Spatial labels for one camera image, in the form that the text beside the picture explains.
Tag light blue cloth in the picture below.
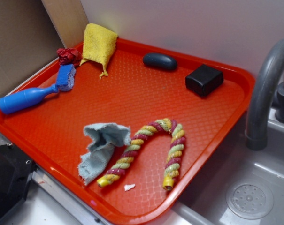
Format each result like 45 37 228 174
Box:
78 123 131 186

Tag dark oval stone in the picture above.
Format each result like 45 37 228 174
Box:
142 52 177 70

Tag multicolour braided rope toy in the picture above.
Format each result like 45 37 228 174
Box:
97 118 186 191

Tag round sink drain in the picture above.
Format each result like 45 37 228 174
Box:
226 182 274 220

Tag yellow terry cloth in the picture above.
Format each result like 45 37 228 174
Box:
79 23 118 79

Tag blue scrub sponge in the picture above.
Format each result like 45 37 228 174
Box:
56 64 76 91

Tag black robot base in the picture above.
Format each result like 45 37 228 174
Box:
0 144 35 223

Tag small white paper scrap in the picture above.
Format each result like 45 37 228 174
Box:
124 184 136 191

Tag black square block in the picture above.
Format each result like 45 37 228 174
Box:
185 64 224 97

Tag red crumpled ball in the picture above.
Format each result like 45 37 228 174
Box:
56 48 82 67

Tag brown cardboard panel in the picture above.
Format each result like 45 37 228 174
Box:
0 0 88 97

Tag blue plastic bottle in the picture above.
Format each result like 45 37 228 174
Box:
0 84 59 114

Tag grey curved faucet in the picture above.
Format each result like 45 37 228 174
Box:
245 39 284 150

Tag grey plastic sink basin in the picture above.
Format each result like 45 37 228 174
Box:
173 109 284 225

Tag orange plastic tray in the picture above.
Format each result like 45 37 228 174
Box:
0 39 254 225

